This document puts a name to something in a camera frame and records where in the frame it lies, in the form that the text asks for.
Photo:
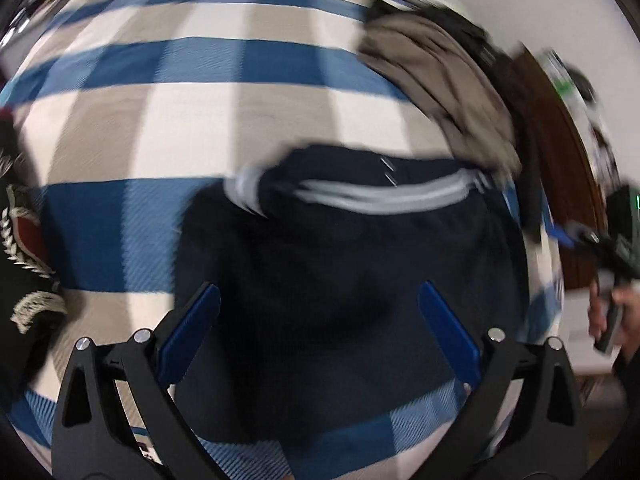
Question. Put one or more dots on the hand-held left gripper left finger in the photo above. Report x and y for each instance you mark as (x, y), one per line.
(192, 332)

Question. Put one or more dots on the grey-brown sweatshirt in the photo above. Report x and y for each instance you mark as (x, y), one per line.
(440, 85)

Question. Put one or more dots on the blue checked bed blanket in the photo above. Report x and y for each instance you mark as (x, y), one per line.
(150, 125)

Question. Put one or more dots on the person's right hand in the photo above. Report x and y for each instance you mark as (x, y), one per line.
(596, 312)

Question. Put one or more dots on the navy white varsity jacket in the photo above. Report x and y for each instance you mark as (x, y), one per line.
(325, 260)

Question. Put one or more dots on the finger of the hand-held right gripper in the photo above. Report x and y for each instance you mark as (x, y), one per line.
(575, 237)

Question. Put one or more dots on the dark wooden dresser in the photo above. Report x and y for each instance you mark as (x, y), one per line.
(560, 160)

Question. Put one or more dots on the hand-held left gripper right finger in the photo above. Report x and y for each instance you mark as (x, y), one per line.
(447, 332)

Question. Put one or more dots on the black embroidered jacket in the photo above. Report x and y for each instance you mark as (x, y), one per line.
(22, 240)

